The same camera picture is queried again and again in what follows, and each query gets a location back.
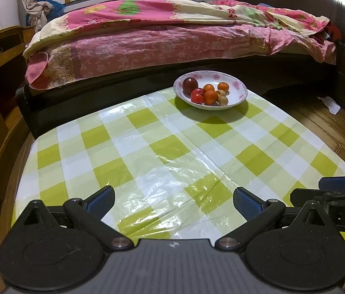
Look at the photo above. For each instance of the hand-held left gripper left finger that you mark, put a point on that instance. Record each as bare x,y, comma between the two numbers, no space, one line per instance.
100,203

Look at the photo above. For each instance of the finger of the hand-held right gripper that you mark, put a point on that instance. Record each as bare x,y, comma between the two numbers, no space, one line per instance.
338,183
305,194

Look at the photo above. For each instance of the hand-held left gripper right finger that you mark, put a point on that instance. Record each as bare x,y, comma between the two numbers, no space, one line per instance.
246,203

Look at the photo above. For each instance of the tan longan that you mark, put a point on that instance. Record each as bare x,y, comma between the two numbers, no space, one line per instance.
221,93
223,100

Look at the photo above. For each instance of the small orange citrus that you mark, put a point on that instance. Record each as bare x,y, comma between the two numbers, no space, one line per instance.
209,87
223,86
211,97

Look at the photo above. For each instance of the red cherry tomato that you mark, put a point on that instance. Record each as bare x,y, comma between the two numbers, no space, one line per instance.
197,96

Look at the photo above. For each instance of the dark red plum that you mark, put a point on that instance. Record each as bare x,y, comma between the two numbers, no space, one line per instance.
190,85

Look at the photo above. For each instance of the white floral plate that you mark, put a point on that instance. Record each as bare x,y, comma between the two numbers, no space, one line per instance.
203,78

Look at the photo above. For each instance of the white paper scrap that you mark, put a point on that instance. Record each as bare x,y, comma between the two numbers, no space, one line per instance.
330,104

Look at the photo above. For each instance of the green checkered tablecloth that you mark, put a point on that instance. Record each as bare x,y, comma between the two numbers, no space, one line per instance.
160,147

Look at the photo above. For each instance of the red cloth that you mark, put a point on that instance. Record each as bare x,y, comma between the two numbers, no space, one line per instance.
333,32

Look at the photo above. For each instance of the pink floral blanket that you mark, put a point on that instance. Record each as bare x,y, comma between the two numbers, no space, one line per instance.
129,43

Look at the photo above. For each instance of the blue cloth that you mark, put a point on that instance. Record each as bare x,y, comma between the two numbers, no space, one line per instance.
53,6

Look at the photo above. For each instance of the dark bed frame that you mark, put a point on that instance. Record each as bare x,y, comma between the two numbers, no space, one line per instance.
68,104

